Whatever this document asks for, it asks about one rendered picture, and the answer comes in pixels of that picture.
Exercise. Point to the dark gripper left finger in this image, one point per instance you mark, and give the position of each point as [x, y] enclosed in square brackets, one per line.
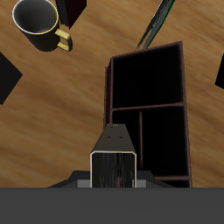
[78, 176]

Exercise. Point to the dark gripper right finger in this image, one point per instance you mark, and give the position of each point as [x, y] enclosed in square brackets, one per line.
[147, 177]

